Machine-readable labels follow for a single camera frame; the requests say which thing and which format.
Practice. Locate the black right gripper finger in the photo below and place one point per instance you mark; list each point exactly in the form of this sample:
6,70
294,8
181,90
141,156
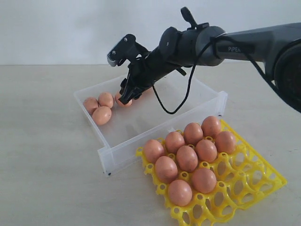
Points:
134,93
124,90

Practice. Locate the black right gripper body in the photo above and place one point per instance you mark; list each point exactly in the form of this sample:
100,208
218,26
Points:
148,69

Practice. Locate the clear plastic bin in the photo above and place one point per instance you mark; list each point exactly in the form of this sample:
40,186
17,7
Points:
131,127

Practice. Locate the yellow plastic egg tray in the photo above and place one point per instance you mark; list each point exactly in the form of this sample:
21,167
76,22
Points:
244,178

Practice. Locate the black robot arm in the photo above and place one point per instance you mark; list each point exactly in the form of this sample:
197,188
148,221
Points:
277,47

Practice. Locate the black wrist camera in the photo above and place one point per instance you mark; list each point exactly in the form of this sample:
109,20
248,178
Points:
126,49

